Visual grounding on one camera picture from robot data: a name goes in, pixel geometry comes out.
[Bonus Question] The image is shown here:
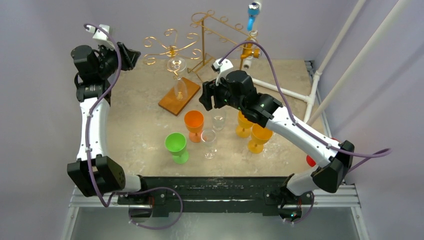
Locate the white pvc pipe frame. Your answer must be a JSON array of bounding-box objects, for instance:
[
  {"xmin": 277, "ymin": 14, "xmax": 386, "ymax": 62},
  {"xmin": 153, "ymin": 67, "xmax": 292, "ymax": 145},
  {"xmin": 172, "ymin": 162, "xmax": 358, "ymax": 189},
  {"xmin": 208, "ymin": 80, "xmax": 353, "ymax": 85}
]
[{"xmin": 243, "ymin": 0, "xmax": 413, "ymax": 133}]

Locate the clear glass rear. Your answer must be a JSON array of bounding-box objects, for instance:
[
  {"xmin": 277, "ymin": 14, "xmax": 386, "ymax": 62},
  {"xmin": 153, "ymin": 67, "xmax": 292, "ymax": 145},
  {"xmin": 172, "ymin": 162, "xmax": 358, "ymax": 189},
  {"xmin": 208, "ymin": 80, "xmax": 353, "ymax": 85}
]
[{"xmin": 211, "ymin": 108, "xmax": 227, "ymax": 131}]

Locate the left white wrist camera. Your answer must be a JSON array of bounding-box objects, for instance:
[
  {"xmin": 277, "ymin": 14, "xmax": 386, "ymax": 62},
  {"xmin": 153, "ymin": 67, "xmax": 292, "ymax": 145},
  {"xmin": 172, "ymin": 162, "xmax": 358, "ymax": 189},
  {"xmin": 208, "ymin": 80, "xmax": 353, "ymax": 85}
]
[{"xmin": 84, "ymin": 24, "xmax": 111, "ymax": 45}]

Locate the gold scroll glass rack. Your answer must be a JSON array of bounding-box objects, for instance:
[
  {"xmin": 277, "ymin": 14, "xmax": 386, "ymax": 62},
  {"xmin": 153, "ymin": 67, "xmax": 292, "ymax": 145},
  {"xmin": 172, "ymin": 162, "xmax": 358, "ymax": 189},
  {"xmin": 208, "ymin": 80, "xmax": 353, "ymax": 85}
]
[{"xmin": 142, "ymin": 28, "xmax": 203, "ymax": 116}]

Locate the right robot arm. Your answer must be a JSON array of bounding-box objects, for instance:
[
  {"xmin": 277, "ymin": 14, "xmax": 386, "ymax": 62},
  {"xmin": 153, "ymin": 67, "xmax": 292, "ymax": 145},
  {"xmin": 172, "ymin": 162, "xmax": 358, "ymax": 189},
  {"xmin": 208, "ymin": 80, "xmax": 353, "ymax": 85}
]
[{"xmin": 199, "ymin": 70, "xmax": 355, "ymax": 204}]

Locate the yellow goblet front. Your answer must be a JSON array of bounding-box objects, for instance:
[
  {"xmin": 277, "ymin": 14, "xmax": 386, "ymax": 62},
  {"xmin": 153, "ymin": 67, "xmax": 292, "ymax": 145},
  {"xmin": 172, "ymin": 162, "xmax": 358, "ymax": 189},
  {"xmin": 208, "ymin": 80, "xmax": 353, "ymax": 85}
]
[{"xmin": 247, "ymin": 124, "xmax": 273, "ymax": 154}]

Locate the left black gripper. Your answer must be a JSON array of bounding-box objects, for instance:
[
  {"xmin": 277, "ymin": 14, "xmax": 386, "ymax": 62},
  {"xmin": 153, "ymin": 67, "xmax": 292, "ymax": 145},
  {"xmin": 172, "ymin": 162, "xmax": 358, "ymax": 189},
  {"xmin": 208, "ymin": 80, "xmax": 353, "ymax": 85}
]
[{"xmin": 96, "ymin": 41, "xmax": 139, "ymax": 79}]

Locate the orange plastic goblet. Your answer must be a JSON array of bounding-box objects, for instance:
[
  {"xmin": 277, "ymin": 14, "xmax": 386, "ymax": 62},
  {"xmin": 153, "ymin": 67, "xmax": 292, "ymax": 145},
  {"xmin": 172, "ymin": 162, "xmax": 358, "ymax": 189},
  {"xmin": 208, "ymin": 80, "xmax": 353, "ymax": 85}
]
[{"xmin": 184, "ymin": 110, "xmax": 204, "ymax": 143}]

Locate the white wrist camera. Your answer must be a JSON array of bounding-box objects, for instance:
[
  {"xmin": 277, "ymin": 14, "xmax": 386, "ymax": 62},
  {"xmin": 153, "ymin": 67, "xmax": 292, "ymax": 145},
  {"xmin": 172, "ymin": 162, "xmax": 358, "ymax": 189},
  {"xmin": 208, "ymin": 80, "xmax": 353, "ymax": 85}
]
[
  {"xmin": 211, "ymin": 58, "xmax": 234, "ymax": 86},
  {"xmin": 84, "ymin": 24, "xmax": 111, "ymax": 45}
]

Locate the green plastic goblet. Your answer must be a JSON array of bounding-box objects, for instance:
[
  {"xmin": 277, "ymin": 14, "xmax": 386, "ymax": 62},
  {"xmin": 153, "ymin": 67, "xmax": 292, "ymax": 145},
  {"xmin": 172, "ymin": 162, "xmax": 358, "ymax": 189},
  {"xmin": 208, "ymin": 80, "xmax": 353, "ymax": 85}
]
[{"xmin": 164, "ymin": 132, "xmax": 189, "ymax": 164}]

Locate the purple cable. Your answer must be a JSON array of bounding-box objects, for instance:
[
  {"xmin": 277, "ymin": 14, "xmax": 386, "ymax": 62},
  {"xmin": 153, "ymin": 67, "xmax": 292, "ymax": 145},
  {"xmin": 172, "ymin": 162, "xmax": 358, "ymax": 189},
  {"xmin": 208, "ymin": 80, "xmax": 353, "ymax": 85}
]
[
  {"xmin": 216, "ymin": 40, "xmax": 393, "ymax": 225},
  {"xmin": 82, "ymin": 23, "xmax": 183, "ymax": 231}
]

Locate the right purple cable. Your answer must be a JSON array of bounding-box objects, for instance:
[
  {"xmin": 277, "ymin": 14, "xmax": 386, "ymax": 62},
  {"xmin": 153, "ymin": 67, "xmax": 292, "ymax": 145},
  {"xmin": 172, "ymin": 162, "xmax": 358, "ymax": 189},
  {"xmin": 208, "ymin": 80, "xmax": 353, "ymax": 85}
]
[{"xmin": 216, "ymin": 40, "xmax": 393, "ymax": 225}]

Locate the yellow goblet rear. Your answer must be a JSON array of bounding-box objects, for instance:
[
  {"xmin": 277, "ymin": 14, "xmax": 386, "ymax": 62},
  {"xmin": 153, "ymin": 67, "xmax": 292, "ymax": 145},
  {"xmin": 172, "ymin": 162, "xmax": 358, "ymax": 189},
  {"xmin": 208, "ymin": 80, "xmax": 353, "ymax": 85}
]
[{"xmin": 235, "ymin": 111, "xmax": 254, "ymax": 138}]

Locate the gold rectangular wire rack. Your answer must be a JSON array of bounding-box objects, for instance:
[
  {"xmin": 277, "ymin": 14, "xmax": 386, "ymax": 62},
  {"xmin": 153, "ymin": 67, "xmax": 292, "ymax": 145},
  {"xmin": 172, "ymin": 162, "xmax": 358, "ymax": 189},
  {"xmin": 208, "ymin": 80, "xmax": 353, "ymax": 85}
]
[{"xmin": 187, "ymin": 10, "xmax": 257, "ymax": 82}]

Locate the orange pipe fitting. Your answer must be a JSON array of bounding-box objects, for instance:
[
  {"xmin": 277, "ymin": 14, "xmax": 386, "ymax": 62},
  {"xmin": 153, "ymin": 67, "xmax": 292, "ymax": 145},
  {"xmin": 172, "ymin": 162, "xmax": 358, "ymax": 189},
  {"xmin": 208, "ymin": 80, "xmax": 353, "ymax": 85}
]
[{"xmin": 240, "ymin": 37, "xmax": 262, "ymax": 60}]

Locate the clear glass front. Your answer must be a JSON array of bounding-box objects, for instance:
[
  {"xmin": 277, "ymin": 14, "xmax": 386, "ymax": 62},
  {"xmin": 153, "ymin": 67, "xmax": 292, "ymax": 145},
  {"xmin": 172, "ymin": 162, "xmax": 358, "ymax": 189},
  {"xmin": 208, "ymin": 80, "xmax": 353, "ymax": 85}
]
[{"xmin": 200, "ymin": 129, "xmax": 217, "ymax": 159}]

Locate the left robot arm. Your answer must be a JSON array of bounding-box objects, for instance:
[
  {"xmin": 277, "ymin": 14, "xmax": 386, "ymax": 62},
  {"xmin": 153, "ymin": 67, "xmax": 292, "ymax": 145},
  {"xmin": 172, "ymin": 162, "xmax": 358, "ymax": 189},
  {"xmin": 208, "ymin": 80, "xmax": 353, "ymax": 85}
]
[{"xmin": 66, "ymin": 45, "xmax": 149, "ymax": 205}]

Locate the red plastic goblet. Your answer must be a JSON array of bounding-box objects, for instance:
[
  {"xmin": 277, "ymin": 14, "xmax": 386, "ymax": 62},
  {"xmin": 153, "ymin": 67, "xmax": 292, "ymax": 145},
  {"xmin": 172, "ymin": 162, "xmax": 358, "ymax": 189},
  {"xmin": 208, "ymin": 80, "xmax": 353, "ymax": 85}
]
[{"xmin": 306, "ymin": 155, "xmax": 316, "ymax": 167}]

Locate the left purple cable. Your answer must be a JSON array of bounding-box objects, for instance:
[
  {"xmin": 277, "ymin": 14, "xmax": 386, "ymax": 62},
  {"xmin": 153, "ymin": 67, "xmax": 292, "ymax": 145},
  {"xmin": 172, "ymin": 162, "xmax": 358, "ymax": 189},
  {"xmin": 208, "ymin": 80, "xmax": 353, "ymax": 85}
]
[{"xmin": 82, "ymin": 23, "xmax": 183, "ymax": 231}]

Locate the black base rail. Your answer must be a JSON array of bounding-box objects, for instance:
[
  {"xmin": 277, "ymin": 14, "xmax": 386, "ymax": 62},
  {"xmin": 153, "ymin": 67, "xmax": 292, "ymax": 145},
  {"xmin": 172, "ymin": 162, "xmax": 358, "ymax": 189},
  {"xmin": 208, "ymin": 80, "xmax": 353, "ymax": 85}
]
[{"xmin": 68, "ymin": 176, "xmax": 361, "ymax": 218}]

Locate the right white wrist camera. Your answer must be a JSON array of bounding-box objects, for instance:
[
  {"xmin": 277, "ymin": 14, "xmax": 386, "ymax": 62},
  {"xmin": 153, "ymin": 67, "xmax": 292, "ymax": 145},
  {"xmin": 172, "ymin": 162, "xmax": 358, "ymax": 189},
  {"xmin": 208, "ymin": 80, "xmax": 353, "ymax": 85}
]
[{"xmin": 211, "ymin": 58, "xmax": 234, "ymax": 86}]

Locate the tall clear flute glass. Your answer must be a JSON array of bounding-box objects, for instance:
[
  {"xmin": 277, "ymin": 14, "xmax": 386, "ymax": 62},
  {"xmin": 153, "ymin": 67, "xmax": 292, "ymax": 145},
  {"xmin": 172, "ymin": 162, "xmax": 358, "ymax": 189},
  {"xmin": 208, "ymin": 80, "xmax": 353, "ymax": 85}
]
[{"xmin": 166, "ymin": 56, "xmax": 188, "ymax": 101}]

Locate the yellow goblet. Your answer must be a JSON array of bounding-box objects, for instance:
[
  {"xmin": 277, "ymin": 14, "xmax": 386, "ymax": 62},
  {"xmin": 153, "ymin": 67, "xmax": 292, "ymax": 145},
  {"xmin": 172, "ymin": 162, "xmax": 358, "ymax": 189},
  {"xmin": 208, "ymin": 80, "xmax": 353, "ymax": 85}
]
[
  {"xmin": 247, "ymin": 124, "xmax": 273, "ymax": 154},
  {"xmin": 235, "ymin": 111, "xmax": 254, "ymax": 138}
]

